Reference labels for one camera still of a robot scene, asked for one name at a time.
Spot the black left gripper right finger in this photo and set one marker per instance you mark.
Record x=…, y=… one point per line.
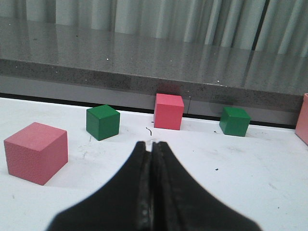
x=182, y=204

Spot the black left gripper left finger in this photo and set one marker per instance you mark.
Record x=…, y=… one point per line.
x=122, y=204

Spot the green cube left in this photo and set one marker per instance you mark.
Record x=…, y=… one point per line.
x=102, y=122

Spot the green cube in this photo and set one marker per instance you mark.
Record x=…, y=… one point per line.
x=102, y=122
x=234, y=121

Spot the pink cube at back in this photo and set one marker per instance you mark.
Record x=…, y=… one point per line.
x=168, y=111

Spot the green cube right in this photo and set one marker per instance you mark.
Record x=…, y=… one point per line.
x=234, y=121

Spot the large pink cube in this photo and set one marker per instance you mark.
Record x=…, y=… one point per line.
x=36, y=153

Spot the pink plastic bin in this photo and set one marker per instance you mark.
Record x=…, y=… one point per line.
x=301, y=129

